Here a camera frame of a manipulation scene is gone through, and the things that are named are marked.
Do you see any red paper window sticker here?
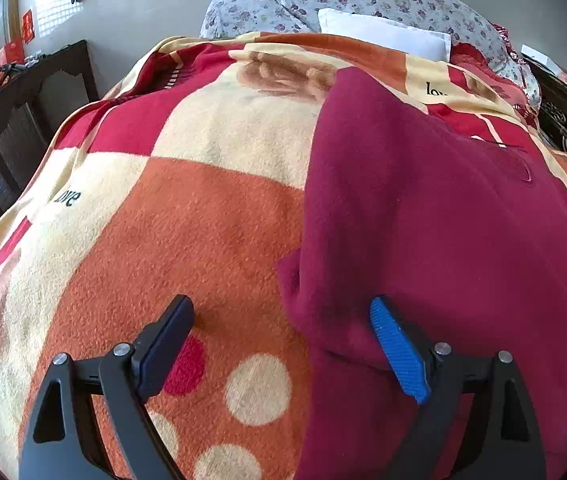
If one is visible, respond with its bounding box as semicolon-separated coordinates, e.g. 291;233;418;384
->
21;9;37;44

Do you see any floral pillow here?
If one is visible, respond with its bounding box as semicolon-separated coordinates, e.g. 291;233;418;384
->
200;0;297;40

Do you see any red satin pillow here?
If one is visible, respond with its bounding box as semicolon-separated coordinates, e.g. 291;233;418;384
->
451;22;539;111

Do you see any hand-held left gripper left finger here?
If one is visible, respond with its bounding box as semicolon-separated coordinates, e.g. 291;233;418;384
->
18;294;196;480

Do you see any red box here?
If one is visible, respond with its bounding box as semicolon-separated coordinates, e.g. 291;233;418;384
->
0;42;25;93

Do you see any white pillow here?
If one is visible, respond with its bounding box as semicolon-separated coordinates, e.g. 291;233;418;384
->
317;8;453;64

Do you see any maroon fleece garment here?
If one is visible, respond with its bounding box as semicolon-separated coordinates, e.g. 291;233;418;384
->
278;67;567;480

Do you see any orange red printed blanket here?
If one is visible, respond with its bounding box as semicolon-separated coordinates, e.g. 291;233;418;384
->
0;32;567;480

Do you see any dark wooden cabinet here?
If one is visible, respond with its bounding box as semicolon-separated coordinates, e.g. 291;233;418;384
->
0;40;100;261

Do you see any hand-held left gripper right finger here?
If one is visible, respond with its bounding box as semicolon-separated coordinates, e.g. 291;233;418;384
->
368;296;548;480

